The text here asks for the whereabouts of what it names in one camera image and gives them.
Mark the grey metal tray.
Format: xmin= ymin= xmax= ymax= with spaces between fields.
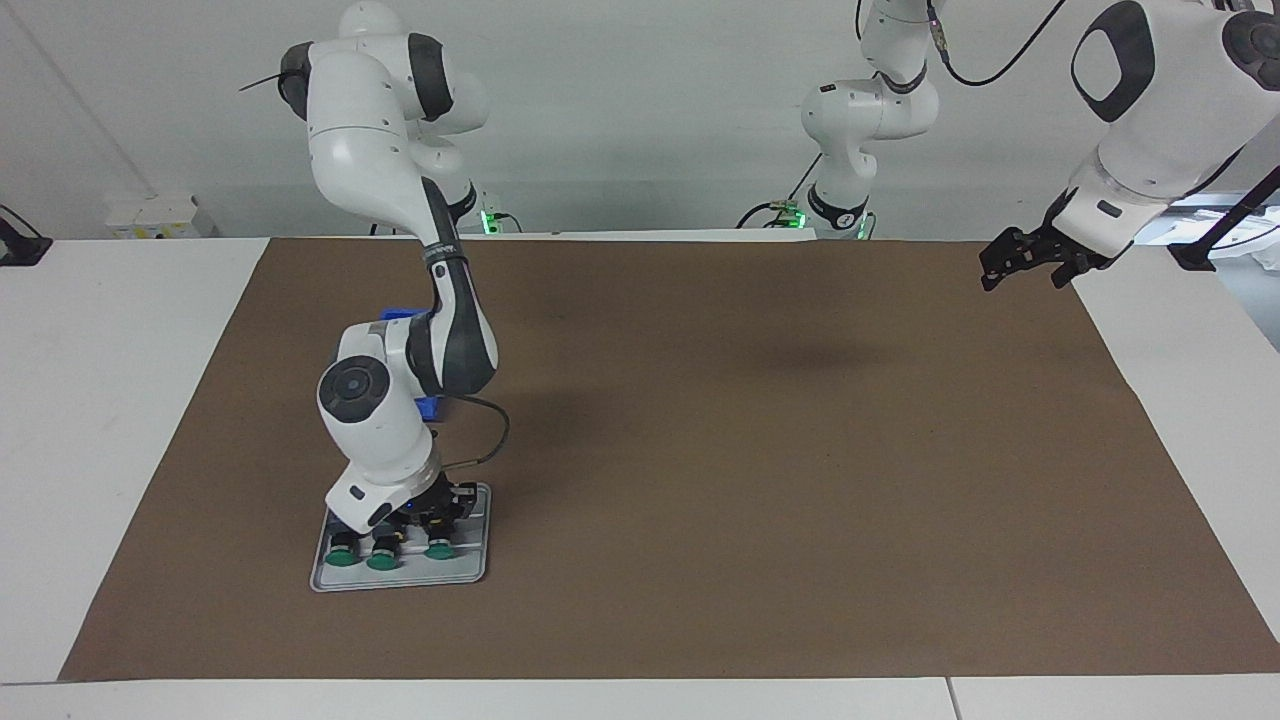
xmin=308 ymin=483 xmax=494 ymax=594

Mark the blue plastic bin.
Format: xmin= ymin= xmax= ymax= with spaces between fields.
xmin=378 ymin=308 xmax=443 ymax=423

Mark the black angled stand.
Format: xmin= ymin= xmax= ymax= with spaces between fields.
xmin=1168 ymin=165 xmax=1280 ymax=273

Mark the white crumpled sheet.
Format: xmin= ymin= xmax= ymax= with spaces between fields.
xmin=1160 ymin=195 xmax=1280 ymax=273

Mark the brown table mat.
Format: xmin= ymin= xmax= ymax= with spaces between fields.
xmin=58 ymin=238 xmax=1280 ymax=683

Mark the white background box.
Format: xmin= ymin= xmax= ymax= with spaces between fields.
xmin=108 ymin=193 xmax=218 ymax=241

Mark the black table clamp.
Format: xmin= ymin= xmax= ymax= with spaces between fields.
xmin=0 ymin=205 xmax=53 ymax=267

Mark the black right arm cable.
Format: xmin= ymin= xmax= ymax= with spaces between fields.
xmin=430 ymin=393 xmax=513 ymax=471

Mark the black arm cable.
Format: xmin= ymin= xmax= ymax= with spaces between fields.
xmin=430 ymin=393 xmax=513 ymax=471
xmin=925 ymin=0 xmax=1069 ymax=88

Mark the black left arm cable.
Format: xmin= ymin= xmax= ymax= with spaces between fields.
xmin=925 ymin=0 xmax=1069 ymax=88

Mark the black left base cable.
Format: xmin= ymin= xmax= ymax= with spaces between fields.
xmin=737 ymin=150 xmax=826 ymax=229

